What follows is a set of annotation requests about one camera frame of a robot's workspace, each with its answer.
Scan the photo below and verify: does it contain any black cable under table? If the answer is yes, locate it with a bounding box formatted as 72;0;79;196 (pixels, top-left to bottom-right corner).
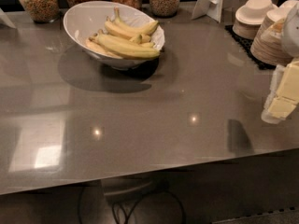
77;184;187;224

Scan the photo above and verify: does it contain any white paper sign stand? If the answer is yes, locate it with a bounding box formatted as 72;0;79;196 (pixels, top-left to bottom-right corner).
192;0;225;22

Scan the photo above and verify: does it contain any black rubber mat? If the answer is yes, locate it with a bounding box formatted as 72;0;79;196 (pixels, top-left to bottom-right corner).
225;25;276;70

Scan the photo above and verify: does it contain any table pedestal base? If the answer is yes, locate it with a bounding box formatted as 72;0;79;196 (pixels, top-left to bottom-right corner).
101;173;168;204

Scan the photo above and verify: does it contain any stack of paper plates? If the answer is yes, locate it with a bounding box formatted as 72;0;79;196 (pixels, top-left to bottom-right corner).
250;0;299;66

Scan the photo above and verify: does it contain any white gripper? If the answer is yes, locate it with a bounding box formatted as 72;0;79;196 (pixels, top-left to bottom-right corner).
263;3;299;109

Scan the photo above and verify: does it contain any stack of small paper bowls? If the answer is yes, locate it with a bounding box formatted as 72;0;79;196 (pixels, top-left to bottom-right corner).
233;0;277;40

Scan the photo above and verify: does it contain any leftmost glass cereal jar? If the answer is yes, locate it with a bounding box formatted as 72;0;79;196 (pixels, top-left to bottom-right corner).
19;0;60;23

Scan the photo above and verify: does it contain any yellow banana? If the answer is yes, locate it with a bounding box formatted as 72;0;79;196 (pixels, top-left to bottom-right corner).
105;17;151;43
113;7;158;35
89;34;160;60

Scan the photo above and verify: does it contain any pale banana at bowl bottom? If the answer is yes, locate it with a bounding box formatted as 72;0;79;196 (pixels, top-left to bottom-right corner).
85;38;120;59

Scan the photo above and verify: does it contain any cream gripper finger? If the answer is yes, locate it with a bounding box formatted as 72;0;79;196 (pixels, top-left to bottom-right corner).
261;96;297;124

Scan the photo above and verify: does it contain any white ceramic bowl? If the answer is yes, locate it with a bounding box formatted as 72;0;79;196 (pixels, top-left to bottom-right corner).
64;1;164;70

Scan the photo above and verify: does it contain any white card at left edge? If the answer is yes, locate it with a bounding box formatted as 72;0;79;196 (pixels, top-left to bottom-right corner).
0;8;16;29

